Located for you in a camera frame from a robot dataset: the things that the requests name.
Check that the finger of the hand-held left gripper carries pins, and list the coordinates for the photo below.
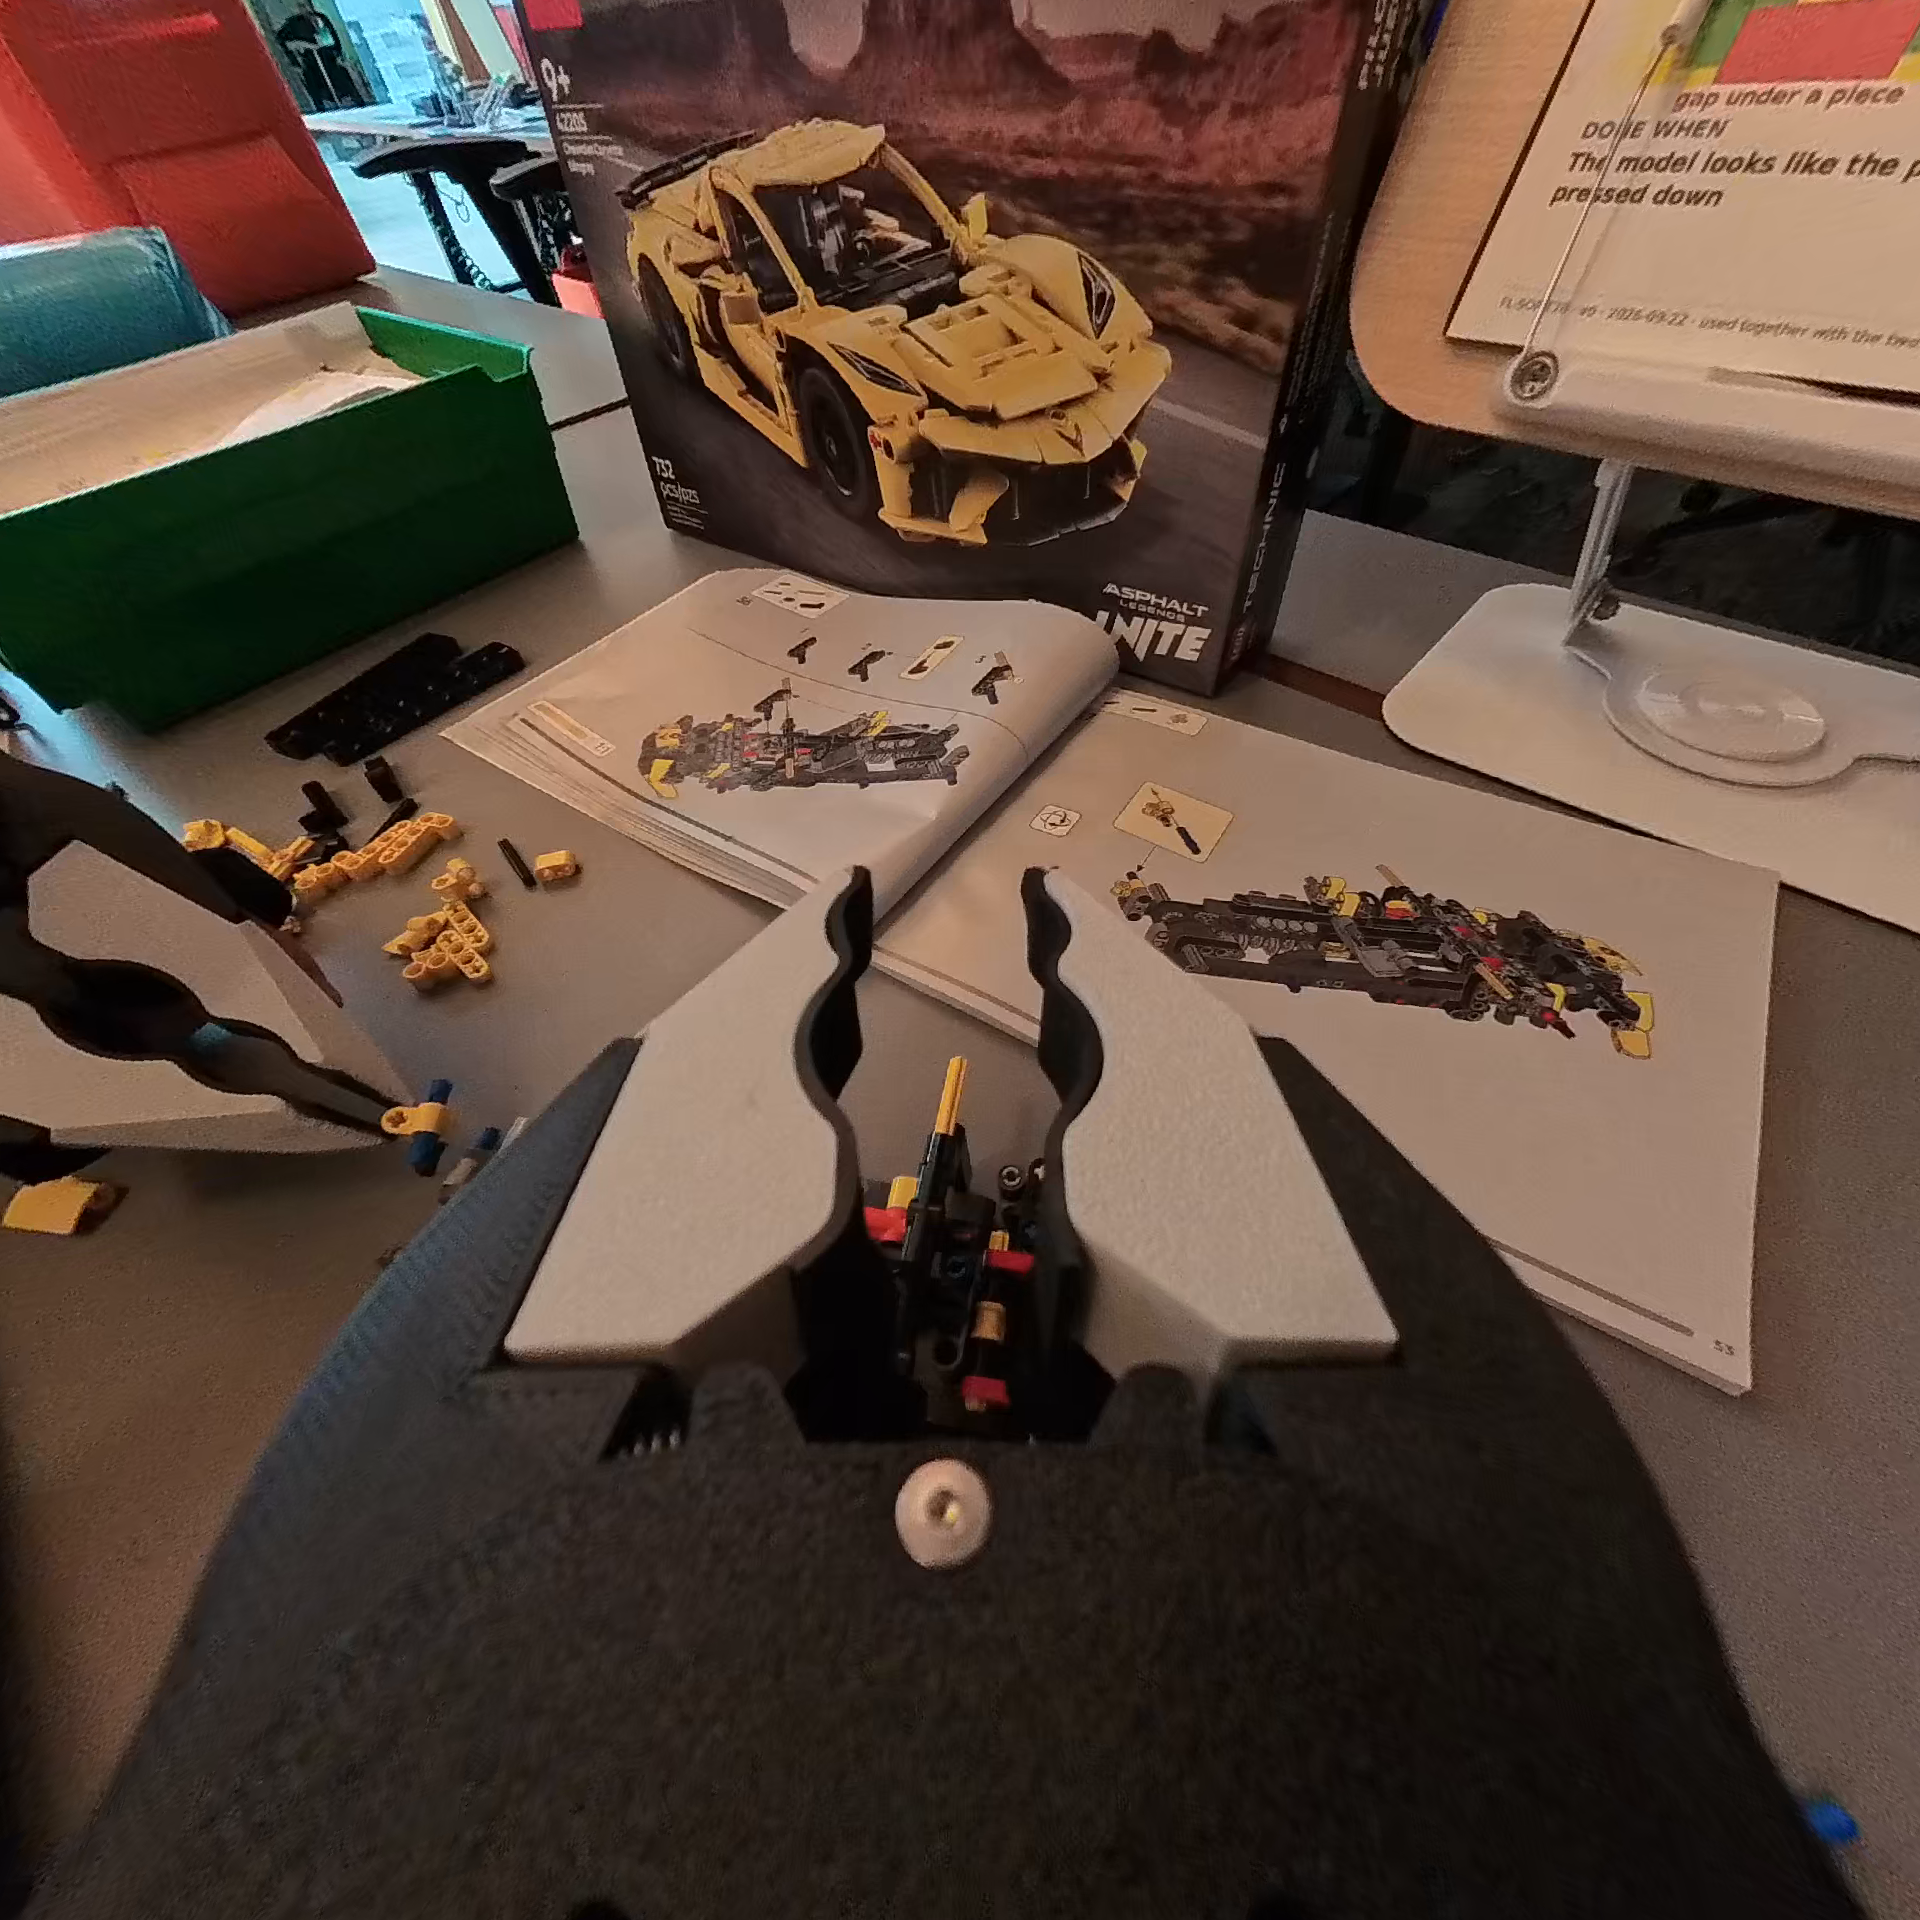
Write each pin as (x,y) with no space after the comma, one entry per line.
(180,947)
(148,1104)

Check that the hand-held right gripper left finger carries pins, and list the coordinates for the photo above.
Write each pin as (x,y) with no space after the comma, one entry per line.
(675,1200)

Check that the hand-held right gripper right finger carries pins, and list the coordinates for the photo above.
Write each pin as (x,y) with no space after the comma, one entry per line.
(1231,1200)

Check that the pile of yellow lego pieces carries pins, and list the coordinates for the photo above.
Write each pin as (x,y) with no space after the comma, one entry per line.
(435,941)

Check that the black yellow lego car chassis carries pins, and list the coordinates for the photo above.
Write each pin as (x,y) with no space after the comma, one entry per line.
(946,1200)

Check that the pile of coloured lego pins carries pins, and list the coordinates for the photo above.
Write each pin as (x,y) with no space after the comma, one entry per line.
(1832,1822)

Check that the yellow curved lego panel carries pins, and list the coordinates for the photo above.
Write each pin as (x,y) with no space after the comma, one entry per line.
(61,1204)

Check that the black lego beam stack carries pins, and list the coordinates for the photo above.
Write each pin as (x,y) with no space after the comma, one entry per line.
(405,692)

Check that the black lego axle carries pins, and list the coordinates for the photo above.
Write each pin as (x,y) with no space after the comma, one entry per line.
(517,865)

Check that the yellow small lego block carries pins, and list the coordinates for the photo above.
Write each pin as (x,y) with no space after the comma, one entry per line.
(557,867)

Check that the lego set box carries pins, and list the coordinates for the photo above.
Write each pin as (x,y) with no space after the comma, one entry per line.
(973,302)

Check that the open instruction booklet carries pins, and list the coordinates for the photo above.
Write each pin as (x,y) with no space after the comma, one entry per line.
(1350,1051)

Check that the green plastic bin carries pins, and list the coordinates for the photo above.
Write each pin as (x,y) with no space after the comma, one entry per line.
(300,540)

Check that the teal padded seat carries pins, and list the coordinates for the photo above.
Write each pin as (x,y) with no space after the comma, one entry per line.
(106,302)

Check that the white wooden document stand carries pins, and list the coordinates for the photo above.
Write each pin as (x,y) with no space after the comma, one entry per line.
(1651,718)

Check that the red armchair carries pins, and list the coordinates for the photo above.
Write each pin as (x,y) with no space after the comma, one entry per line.
(195,136)

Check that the printed instruction sheet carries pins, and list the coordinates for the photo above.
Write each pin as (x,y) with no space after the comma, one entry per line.
(1725,196)

